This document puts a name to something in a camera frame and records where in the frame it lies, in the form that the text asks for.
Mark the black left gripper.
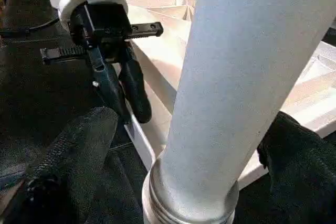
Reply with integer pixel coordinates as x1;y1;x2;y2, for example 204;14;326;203
40;0;164;126

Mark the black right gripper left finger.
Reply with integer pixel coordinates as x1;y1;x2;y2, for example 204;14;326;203
0;107;119;224

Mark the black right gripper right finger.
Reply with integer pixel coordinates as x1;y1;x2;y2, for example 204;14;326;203
257;111;336;224

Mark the white plastic table top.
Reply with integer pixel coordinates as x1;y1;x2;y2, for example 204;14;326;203
125;0;336;190

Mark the white plastic table leg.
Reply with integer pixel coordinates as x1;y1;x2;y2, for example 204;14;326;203
142;0;336;224

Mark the black work mat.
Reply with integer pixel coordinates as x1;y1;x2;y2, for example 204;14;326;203
0;0;336;224

